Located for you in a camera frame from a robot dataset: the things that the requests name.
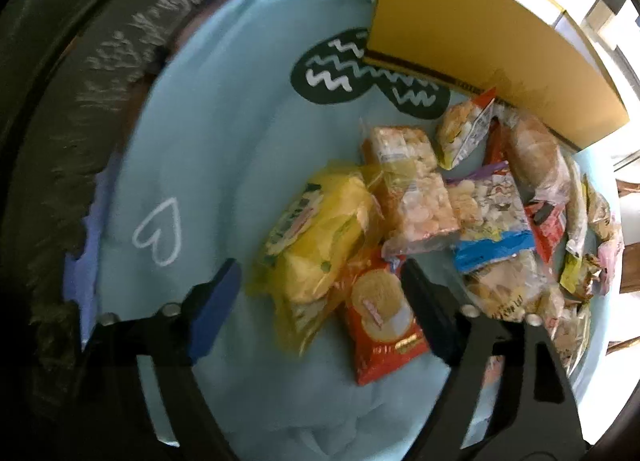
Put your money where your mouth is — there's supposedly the small red-cornered cracker packet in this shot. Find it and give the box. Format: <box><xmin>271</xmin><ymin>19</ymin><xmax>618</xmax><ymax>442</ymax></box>
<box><xmin>434</xmin><ymin>88</ymin><xmax>497</xmax><ymax>171</ymax></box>

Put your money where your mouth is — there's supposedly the rattan chair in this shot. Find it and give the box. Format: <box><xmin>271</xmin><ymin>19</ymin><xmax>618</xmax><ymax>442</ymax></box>
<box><xmin>605</xmin><ymin>151</ymin><xmax>640</xmax><ymax>357</ymax></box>

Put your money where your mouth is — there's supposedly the silver narrow snack packet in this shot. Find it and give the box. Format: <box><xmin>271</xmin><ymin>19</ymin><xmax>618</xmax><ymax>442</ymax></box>
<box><xmin>565</xmin><ymin>156</ymin><xmax>589</xmax><ymax>257</ymax></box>

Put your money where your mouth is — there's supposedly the yellow snack bar packet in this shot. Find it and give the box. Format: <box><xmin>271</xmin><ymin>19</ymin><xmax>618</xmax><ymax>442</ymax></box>
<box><xmin>560</xmin><ymin>251</ymin><xmax>589</xmax><ymax>295</ymax></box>

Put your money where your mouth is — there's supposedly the red biscuit packet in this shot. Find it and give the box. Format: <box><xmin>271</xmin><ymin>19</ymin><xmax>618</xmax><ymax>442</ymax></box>
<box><xmin>340</xmin><ymin>248</ymin><xmax>433</xmax><ymax>387</ymax></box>

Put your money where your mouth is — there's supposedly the yellow cardboard box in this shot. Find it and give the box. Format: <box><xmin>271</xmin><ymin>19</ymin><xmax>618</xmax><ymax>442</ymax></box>
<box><xmin>362</xmin><ymin>0</ymin><xmax>631</xmax><ymax>152</ymax></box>

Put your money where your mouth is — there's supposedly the light blue printed blanket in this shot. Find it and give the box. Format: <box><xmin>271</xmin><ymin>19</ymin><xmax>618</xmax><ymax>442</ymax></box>
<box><xmin>65</xmin><ymin>0</ymin><xmax>623</xmax><ymax>461</ymax></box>

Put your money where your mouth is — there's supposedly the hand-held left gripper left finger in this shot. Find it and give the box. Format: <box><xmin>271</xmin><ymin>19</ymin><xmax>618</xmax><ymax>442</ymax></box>
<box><xmin>75</xmin><ymin>257</ymin><xmax>242</xmax><ymax>461</ymax></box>

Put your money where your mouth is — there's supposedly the clear biscuit packet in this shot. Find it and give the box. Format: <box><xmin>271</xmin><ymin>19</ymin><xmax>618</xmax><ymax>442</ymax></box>
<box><xmin>545</xmin><ymin>301</ymin><xmax>594</xmax><ymax>377</ymax></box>

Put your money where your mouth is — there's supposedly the dark carved wooden furniture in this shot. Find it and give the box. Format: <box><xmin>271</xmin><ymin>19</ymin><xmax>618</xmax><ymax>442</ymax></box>
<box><xmin>0</xmin><ymin>0</ymin><xmax>271</xmax><ymax>461</ymax></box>

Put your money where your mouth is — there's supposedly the brown patterned snack packet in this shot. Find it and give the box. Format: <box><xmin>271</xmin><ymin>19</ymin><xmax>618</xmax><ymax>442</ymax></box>
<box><xmin>585</xmin><ymin>181</ymin><xmax>624</xmax><ymax>292</ymax></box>

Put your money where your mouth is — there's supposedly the yellow chips packet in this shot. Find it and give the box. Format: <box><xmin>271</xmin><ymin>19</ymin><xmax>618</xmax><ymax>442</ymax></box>
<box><xmin>250</xmin><ymin>161</ymin><xmax>386</xmax><ymax>357</ymax></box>

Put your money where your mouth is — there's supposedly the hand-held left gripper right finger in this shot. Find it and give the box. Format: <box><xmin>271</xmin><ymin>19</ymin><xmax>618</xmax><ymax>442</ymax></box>
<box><xmin>400</xmin><ymin>257</ymin><xmax>586</xmax><ymax>461</ymax></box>

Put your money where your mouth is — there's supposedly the blue-label biscuit packet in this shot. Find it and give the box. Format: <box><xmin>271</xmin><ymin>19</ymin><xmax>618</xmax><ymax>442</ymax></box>
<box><xmin>452</xmin><ymin>231</ymin><xmax>566</xmax><ymax>324</ymax></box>

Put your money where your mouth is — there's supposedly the clear orange cracker packet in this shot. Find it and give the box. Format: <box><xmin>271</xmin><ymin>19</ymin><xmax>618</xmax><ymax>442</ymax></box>
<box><xmin>361</xmin><ymin>125</ymin><xmax>462</xmax><ymax>258</ymax></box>

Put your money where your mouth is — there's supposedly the red snack packet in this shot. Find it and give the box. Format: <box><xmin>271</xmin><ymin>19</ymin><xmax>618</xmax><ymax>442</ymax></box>
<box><xmin>525</xmin><ymin>201</ymin><xmax>568</xmax><ymax>263</ymax></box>

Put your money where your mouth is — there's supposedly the purple-edged cracker packet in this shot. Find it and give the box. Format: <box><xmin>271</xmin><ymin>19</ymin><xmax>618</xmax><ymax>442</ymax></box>
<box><xmin>446</xmin><ymin>162</ymin><xmax>532</xmax><ymax>243</ymax></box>

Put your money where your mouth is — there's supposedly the clear bread bun packet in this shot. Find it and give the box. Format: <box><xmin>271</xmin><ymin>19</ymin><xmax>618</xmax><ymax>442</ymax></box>
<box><xmin>502</xmin><ymin>108</ymin><xmax>572</xmax><ymax>204</ymax></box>

